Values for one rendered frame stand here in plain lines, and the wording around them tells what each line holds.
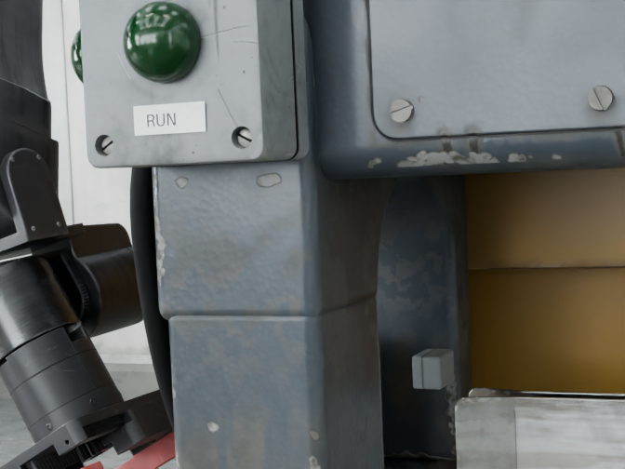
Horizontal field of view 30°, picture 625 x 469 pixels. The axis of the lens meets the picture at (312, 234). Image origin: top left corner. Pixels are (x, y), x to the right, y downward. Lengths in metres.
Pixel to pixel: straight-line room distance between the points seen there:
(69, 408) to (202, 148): 0.29
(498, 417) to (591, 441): 0.05
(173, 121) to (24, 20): 0.35
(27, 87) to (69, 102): 5.98
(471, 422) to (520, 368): 0.14
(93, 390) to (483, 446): 0.23
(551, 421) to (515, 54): 0.23
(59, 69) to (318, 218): 6.33
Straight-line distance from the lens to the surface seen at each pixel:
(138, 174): 0.52
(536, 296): 0.74
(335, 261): 0.49
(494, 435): 0.62
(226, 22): 0.43
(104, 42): 0.45
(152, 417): 0.71
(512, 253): 0.69
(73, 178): 6.72
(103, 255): 0.77
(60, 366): 0.70
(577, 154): 0.45
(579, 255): 0.69
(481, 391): 0.64
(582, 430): 0.61
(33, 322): 0.70
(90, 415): 0.67
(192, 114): 0.43
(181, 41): 0.43
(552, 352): 0.75
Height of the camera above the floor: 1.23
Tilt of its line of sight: 3 degrees down
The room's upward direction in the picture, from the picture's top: 3 degrees counter-clockwise
